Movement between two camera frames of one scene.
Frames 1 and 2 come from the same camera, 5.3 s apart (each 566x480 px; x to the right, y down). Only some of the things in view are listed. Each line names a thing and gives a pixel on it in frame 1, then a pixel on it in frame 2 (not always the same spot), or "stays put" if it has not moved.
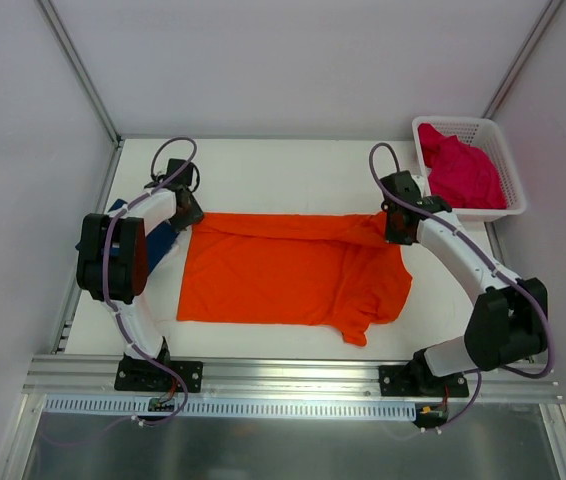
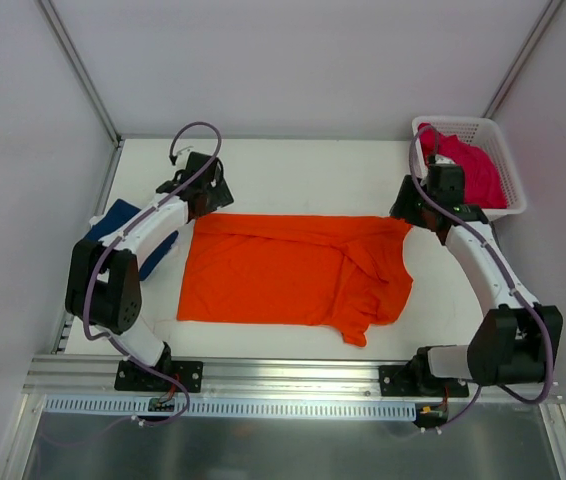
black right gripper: x=398 y=230 to x=408 y=209
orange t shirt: x=307 y=268 stays put
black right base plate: x=419 y=381 stays put
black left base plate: x=146 y=376 stays put
